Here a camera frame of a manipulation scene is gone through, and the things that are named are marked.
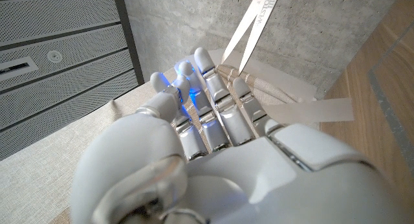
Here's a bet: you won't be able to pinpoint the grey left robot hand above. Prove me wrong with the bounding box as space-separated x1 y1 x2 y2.
69 47 414 224

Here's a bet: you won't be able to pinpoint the clear tape strip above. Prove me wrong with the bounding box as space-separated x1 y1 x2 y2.
258 97 355 125

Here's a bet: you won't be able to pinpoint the grey scissors with yellow handles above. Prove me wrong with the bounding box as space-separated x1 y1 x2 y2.
221 0 282 77

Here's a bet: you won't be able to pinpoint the beige striped curtain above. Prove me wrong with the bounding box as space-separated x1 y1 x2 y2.
0 48 318 224

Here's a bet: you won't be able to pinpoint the white round ceiling sensor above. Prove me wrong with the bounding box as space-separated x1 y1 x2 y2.
47 49 63 64

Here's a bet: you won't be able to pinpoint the long ceiling vent slot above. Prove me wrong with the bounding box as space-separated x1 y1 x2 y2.
0 56 39 83

